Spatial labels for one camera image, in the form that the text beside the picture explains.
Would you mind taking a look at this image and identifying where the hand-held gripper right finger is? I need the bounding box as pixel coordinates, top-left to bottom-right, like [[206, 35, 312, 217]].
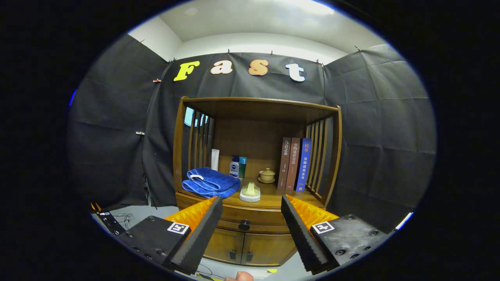
[[281, 195, 391, 274]]

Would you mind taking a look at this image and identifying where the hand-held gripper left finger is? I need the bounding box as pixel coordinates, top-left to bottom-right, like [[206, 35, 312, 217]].
[[117, 196, 223, 275]]

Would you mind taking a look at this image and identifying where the wooden drawer with black knob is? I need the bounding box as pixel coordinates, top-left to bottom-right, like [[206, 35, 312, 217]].
[[177, 197, 293, 235]]

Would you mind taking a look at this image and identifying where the wooden cabinet door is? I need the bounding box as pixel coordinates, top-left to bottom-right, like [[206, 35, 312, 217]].
[[203, 228, 245, 264], [241, 232, 296, 267]]

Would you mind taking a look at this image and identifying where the wooden countertop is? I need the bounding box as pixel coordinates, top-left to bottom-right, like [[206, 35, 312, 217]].
[[177, 178, 325, 209]]

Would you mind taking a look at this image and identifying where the wooden cabinet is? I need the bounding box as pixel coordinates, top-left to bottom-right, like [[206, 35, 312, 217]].
[[173, 96, 343, 267]]

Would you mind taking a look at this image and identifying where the folded blue towel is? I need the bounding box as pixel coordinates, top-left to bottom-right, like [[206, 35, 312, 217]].
[[182, 167, 241, 199]]

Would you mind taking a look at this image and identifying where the beige lidded teacup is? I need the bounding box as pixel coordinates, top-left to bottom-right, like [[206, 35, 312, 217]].
[[258, 168, 276, 184]]

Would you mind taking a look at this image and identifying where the blue book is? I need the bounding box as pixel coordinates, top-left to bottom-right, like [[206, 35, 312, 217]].
[[295, 138, 312, 192]]

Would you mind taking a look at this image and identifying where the reddish brown book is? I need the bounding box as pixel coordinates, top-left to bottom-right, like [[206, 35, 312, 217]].
[[286, 137, 301, 191]]

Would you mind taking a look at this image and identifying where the dark brown book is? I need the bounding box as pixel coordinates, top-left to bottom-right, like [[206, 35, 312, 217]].
[[277, 137, 291, 190]]

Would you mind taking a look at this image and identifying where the black device with orange parts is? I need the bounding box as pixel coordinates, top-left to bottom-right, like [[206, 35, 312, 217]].
[[91, 202, 125, 235]]

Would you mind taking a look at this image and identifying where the white object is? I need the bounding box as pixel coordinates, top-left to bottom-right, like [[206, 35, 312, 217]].
[[395, 212, 414, 231]]

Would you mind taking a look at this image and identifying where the black backdrop cloth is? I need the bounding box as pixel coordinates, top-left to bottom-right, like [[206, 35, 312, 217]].
[[66, 33, 436, 234]]

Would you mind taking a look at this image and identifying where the thin white cable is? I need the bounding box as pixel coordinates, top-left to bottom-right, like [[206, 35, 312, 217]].
[[113, 213, 134, 231]]

